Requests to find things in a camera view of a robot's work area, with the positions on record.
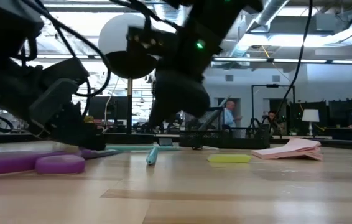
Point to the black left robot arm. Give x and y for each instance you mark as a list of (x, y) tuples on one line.
[(2, 37)]

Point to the black mesh desk organizer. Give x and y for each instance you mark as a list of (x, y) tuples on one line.
[(244, 140)]

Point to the seated person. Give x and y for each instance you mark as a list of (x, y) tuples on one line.
[(272, 115)]

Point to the black aluminium rig frame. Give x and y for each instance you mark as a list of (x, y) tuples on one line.
[(8, 137)]

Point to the pink sticky note pad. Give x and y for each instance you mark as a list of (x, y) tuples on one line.
[(288, 149)]

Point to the teal pen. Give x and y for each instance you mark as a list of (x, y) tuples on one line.
[(152, 156)]

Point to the dark blue storage cabinet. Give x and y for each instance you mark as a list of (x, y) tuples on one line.
[(347, 112)]

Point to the small yellow sticky notes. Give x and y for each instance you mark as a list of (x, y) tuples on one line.
[(229, 158)]

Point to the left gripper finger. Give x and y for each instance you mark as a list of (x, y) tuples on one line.
[(79, 138), (96, 133)]

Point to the standing person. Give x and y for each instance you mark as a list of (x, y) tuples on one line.
[(229, 118)]

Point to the small white shade lamp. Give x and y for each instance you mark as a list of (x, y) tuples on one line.
[(310, 115)]

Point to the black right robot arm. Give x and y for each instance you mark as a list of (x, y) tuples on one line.
[(201, 28)]

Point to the black background rig frame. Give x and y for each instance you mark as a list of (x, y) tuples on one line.
[(272, 86)]

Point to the black background screen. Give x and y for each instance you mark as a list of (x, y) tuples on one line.
[(323, 107)]

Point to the black background monitor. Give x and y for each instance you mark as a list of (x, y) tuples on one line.
[(117, 107)]

